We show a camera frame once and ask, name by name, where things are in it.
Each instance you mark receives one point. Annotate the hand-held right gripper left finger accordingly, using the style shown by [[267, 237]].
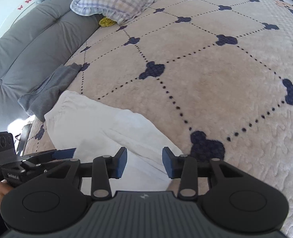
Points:
[[121, 162]]

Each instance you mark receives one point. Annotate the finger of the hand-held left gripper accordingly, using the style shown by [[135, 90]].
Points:
[[64, 152]]

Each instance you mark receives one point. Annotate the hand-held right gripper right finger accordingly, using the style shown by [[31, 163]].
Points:
[[166, 163]]

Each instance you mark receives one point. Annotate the white pants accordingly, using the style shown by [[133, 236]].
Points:
[[99, 133]]

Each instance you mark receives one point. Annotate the person's left hand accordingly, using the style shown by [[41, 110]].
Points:
[[1, 191]]

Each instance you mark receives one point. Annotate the grey garment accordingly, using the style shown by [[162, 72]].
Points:
[[47, 91]]

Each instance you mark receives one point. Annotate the beige printed bed blanket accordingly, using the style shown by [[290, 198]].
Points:
[[211, 79]]

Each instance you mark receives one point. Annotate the grey padded headboard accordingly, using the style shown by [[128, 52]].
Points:
[[25, 54]]

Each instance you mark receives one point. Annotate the yellow cloth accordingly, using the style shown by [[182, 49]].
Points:
[[106, 21]]

